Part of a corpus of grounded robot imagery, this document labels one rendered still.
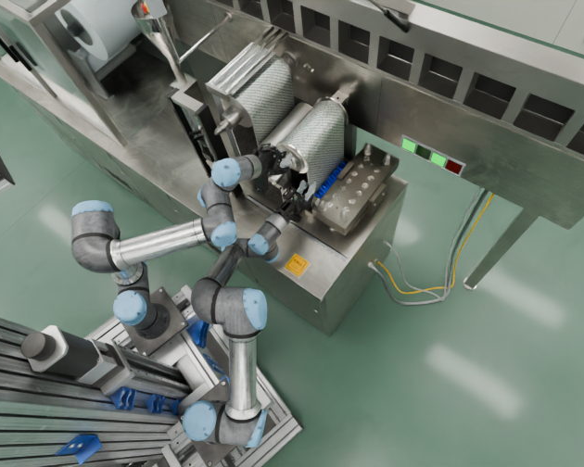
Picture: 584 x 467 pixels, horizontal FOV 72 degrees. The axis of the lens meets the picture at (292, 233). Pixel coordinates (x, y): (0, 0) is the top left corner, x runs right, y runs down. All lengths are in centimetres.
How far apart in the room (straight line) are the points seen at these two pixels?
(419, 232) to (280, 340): 114
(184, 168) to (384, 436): 173
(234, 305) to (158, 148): 117
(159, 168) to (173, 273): 95
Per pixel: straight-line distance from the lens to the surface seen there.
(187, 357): 182
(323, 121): 149
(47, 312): 315
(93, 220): 131
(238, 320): 119
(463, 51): 127
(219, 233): 113
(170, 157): 209
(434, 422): 246
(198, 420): 144
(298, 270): 160
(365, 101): 157
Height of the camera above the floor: 241
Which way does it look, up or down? 63 degrees down
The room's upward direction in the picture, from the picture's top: 14 degrees counter-clockwise
